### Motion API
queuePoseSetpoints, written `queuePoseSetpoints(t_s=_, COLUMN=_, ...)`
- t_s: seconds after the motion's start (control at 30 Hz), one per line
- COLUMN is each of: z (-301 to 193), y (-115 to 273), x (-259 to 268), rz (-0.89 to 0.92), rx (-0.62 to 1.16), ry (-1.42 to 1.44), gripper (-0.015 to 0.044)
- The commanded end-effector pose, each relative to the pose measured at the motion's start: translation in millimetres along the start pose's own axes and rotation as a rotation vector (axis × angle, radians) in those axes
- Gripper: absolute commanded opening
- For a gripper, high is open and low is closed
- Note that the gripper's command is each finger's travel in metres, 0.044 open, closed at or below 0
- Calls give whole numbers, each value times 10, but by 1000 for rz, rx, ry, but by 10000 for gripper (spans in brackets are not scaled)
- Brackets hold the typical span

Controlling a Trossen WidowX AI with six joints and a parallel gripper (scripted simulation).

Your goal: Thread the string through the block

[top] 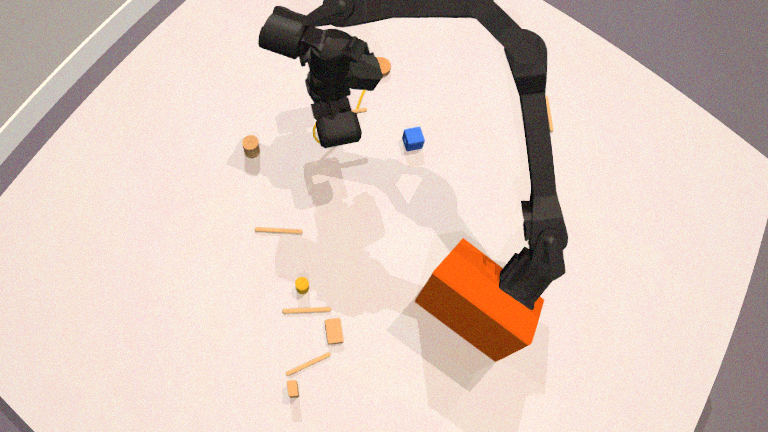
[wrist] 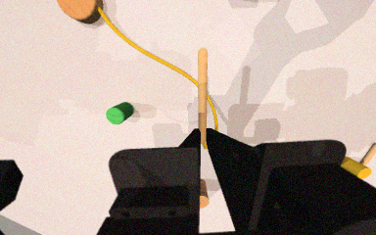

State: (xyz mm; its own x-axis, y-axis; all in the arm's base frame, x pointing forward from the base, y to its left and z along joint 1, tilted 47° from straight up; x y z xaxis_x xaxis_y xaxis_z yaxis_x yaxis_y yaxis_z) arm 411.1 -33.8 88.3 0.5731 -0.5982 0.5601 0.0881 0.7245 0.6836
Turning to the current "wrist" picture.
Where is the short wooden cylinder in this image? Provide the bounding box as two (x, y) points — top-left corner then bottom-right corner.
(341, 157), (371, 178)

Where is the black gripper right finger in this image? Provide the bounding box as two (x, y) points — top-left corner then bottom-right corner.
(206, 128), (347, 231)

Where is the round wooden button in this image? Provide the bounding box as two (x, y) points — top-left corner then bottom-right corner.
(57, 0), (104, 24)

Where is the small orange and brown cylinder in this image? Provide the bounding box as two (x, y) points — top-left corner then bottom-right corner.
(200, 179), (210, 209)

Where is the green cylinder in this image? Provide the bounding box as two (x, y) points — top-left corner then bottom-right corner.
(106, 102), (134, 124)

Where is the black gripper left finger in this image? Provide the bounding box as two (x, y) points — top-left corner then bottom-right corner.
(108, 128), (201, 233)

